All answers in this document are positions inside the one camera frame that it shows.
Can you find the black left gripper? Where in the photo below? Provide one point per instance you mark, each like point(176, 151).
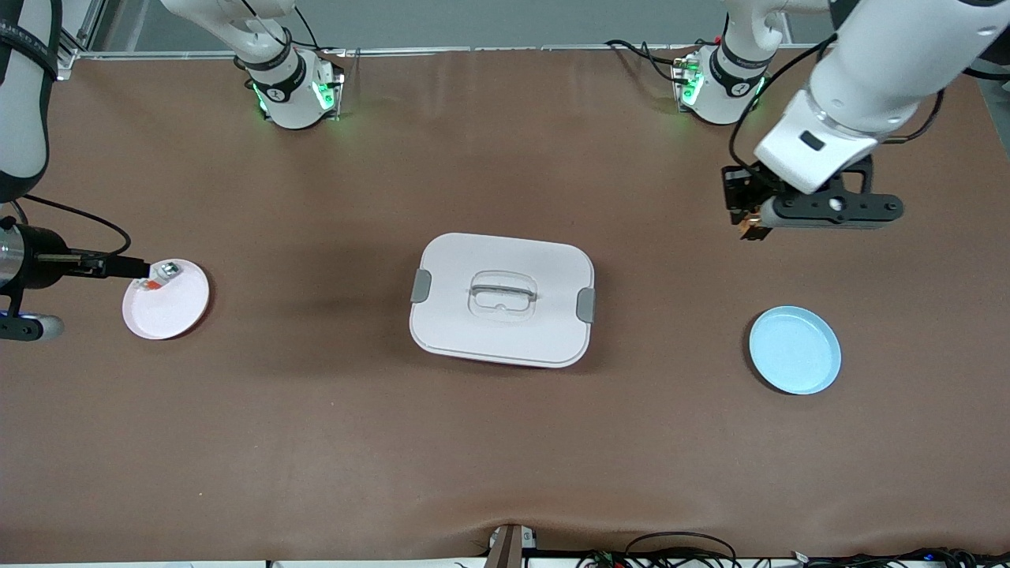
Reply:
point(739, 192)

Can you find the light blue round plate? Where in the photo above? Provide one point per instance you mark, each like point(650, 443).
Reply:
point(793, 351)

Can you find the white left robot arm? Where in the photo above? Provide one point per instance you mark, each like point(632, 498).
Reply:
point(884, 71)

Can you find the aluminium frame profile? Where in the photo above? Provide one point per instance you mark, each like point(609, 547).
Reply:
point(91, 24)

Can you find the pink round plate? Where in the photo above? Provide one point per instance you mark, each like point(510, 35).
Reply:
point(170, 312)

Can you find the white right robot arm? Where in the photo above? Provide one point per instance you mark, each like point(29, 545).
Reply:
point(292, 99)

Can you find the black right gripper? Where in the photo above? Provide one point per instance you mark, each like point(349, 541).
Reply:
point(41, 258)

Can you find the orange black push-button switch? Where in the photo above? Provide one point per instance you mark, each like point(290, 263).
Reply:
point(750, 233)

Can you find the white lidded storage box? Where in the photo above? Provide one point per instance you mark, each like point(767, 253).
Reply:
point(505, 331)

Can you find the brown camera mount bracket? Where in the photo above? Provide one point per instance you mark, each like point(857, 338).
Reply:
point(509, 548)

